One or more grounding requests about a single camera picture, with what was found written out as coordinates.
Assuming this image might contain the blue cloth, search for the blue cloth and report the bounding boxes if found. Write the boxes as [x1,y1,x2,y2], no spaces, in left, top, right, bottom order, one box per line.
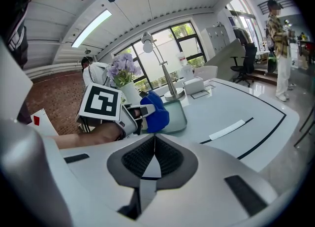
[140,91,170,133]

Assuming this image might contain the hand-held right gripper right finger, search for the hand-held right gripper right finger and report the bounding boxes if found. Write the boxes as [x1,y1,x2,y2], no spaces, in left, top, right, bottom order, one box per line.
[140,134,279,227]

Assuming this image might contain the black office chair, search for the black office chair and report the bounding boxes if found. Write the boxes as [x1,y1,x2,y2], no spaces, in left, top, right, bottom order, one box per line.
[230,42,258,88]

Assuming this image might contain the white table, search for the white table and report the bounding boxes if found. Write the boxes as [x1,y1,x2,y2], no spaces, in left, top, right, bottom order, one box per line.
[59,78,300,172]

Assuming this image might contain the purple artificial flowers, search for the purple artificial flowers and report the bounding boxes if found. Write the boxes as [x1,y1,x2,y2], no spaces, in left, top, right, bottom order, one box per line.
[106,53,142,88]

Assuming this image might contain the white square box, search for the white square box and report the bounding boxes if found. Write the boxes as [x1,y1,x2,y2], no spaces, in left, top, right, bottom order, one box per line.
[182,77,212,96]

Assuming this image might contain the white water dispenser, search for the white water dispenser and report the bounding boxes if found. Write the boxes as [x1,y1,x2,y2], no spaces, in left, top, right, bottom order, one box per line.
[176,51,195,79]

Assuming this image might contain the person's black clothing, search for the person's black clothing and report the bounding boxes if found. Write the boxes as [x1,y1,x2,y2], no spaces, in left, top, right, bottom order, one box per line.
[0,0,32,125]

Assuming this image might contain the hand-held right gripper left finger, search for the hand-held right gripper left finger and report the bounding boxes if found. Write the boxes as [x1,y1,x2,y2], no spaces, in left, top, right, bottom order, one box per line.
[0,122,156,227]

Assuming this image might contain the beige board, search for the beige board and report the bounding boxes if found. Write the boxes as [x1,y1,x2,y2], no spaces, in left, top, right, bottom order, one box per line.
[204,38,247,74]

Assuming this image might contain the person's left forearm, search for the person's left forearm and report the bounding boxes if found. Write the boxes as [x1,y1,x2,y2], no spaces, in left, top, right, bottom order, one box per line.
[53,122,124,149]

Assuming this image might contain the white sheet with red mark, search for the white sheet with red mark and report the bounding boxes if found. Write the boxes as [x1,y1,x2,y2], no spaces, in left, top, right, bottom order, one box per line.
[27,107,60,137]

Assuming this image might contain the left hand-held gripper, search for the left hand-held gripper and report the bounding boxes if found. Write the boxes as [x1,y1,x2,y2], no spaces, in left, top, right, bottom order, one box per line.
[75,82,156,138]

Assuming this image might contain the long ceiling light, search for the long ceiling light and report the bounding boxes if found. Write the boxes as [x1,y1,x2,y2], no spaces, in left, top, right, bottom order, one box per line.
[71,9,113,48]

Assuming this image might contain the white round vase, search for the white round vase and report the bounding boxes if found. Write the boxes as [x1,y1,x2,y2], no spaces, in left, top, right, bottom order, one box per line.
[117,81,142,106]

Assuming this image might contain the green tray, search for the green tray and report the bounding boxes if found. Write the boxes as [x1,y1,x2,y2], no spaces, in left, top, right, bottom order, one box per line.
[147,99,188,134]

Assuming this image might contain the black framed window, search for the black framed window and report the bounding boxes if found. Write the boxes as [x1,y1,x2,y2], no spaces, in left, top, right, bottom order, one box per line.
[114,21,207,91]

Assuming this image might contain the silver desk lamp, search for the silver desk lamp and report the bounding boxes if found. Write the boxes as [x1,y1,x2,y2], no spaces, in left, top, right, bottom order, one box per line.
[141,32,185,100]

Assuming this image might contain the white lockers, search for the white lockers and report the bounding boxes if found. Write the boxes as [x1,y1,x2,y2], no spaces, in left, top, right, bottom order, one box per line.
[200,25,231,59]

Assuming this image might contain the white chair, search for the white chair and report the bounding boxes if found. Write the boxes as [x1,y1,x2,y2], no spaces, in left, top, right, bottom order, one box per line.
[194,65,219,81]

